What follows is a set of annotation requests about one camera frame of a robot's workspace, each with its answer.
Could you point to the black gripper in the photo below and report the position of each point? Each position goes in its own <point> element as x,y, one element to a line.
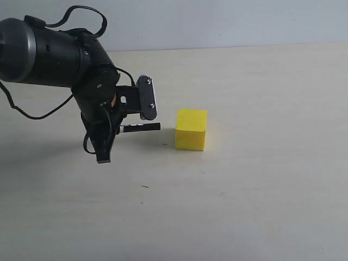
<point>102,125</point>

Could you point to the yellow cube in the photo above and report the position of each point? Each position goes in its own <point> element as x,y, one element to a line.
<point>190,131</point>

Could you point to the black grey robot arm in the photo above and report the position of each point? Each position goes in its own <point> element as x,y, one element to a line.
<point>74,59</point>

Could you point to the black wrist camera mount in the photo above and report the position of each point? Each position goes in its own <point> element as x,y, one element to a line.
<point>138,99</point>

